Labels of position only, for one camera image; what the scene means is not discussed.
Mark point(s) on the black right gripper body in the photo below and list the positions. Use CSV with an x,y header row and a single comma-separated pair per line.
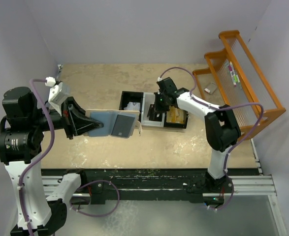
x,y
161,103

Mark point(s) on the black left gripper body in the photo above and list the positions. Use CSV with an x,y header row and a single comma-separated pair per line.
x,y
65,117

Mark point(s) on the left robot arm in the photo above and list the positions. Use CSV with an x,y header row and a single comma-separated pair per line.
x,y
21,134

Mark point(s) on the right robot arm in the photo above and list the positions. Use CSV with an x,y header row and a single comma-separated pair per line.
x,y
221,127

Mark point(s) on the gold cards in bin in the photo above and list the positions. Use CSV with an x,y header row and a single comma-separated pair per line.
x,y
175,115

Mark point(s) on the white cards in bin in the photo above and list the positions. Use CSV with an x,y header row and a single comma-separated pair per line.
x,y
133,106

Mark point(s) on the dark grey right card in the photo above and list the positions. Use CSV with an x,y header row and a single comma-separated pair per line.
x,y
123,126

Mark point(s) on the small grey red box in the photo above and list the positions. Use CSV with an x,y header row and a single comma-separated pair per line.
x,y
210,88

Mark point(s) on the orange wooden rack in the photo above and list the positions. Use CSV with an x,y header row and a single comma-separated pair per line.
x,y
264,105

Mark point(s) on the markers on rack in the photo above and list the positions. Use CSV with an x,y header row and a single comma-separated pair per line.
x,y
233,74

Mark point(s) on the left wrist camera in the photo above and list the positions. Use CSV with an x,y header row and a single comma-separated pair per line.
x,y
59,92

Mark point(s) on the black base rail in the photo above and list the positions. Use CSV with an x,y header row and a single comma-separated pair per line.
x,y
101,185

